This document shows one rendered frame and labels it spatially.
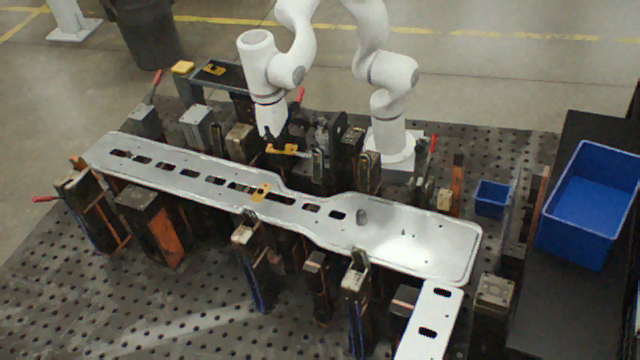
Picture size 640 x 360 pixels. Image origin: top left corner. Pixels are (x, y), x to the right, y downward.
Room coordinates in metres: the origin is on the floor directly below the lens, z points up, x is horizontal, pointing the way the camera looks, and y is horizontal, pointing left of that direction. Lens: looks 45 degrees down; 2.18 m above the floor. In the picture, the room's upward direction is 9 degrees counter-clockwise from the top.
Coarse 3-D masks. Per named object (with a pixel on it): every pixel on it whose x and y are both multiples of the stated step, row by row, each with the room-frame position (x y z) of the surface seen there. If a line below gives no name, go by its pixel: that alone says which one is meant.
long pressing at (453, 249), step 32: (96, 160) 1.48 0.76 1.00; (128, 160) 1.45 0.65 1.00; (160, 160) 1.42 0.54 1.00; (192, 160) 1.40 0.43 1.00; (224, 160) 1.37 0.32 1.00; (192, 192) 1.24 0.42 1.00; (224, 192) 1.22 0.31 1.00; (288, 192) 1.17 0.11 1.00; (352, 192) 1.13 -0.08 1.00; (288, 224) 1.05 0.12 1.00; (320, 224) 1.03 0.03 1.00; (352, 224) 1.01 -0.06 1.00; (384, 224) 0.99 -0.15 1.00; (416, 224) 0.97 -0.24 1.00; (448, 224) 0.95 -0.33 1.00; (384, 256) 0.88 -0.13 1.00; (416, 256) 0.86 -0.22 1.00; (448, 256) 0.85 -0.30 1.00
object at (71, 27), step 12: (48, 0) 4.49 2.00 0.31; (60, 0) 4.44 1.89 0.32; (72, 0) 4.55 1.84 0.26; (60, 12) 4.46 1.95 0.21; (72, 12) 4.49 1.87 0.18; (60, 24) 4.49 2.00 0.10; (72, 24) 4.45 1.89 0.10; (84, 24) 4.49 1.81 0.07; (96, 24) 4.56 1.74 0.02; (48, 36) 4.46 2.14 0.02; (60, 36) 4.43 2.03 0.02; (72, 36) 4.40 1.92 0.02; (84, 36) 4.37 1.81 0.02
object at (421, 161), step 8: (416, 144) 1.07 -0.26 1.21; (424, 144) 1.07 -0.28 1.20; (416, 152) 1.05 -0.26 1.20; (424, 152) 1.07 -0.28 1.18; (416, 160) 1.08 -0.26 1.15; (424, 160) 1.07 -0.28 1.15; (416, 168) 1.07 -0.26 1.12; (424, 168) 1.06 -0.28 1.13; (416, 176) 1.07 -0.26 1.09; (424, 176) 1.05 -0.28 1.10; (424, 184) 1.05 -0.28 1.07
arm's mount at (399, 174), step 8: (368, 136) 1.63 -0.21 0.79; (416, 136) 1.57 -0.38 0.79; (408, 160) 1.46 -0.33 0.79; (384, 168) 1.44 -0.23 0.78; (392, 168) 1.43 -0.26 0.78; (400, 168) 1.42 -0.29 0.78; (408, 168) 1.42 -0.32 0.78; (384, 176) 1.44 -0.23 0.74; (392, 176) 1.43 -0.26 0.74; (400, 176) 1.42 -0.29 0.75; (408, 176) 1.41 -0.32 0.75; (400, 184) 1.42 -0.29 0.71; (408, 184) 1.41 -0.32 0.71
